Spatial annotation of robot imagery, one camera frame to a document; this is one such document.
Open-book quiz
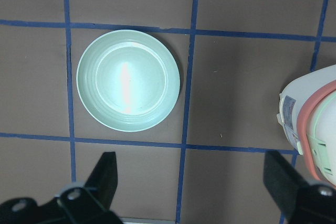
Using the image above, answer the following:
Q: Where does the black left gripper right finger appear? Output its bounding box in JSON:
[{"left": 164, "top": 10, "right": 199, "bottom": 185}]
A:
[{"left": 263, "top": 151, "right": 335, "bottom": 224}]

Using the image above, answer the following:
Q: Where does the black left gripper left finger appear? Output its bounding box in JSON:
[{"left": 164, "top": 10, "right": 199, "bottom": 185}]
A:
[{"left": 1, "top": 152, "right": 122, "bottom": 223}]

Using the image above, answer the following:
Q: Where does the white rice cooker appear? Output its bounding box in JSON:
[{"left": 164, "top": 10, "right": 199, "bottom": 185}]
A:
[{"left": 277, "top": 65, "right": 335, "bottom": 186}]

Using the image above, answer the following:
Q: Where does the green plate near left arm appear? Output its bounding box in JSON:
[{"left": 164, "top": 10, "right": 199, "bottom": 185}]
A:
[{"left": 76, "top": 30, "right": 181, "bottom": 132}]

